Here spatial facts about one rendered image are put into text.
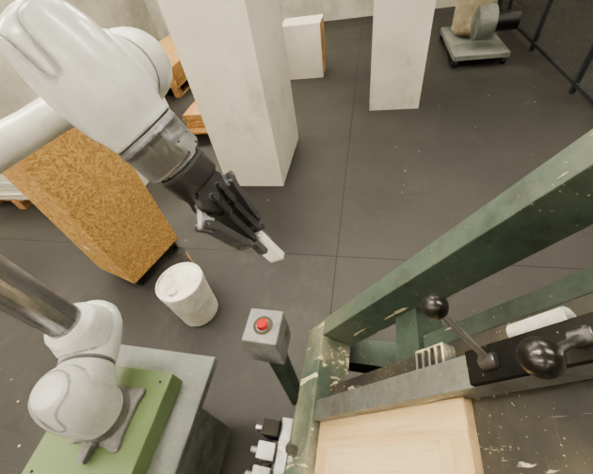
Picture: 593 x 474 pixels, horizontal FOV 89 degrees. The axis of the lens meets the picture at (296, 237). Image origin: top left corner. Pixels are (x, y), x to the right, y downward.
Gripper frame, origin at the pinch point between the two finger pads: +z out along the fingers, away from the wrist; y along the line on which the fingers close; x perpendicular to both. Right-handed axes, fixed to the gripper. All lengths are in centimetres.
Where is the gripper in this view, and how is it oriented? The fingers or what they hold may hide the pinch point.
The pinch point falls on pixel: (266, 247)
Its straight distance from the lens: 54.6
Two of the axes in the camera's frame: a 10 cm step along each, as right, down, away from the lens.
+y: 1.6, -7.5, 6.4
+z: 5.6, 6.0, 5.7
